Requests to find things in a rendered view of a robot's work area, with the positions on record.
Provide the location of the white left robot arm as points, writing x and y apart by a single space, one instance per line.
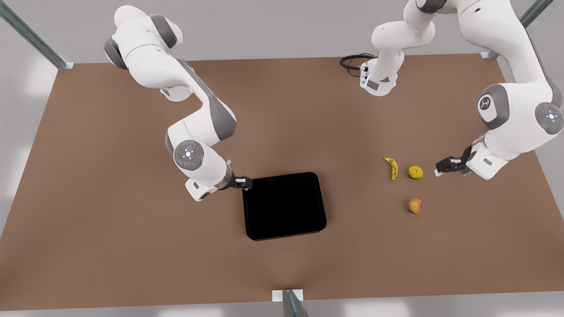
511 97

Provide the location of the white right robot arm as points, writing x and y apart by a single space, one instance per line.
150 66

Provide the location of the yellow-green lemon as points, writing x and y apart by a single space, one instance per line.
415 172

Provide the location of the red-yellow peach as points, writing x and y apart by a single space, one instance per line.
415 206

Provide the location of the yellow spotted banana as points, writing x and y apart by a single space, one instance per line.
393 167

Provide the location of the black square tray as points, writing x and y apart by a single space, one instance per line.
284 206

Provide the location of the silver frame post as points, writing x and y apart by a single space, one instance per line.
291 304
33 37
528 17

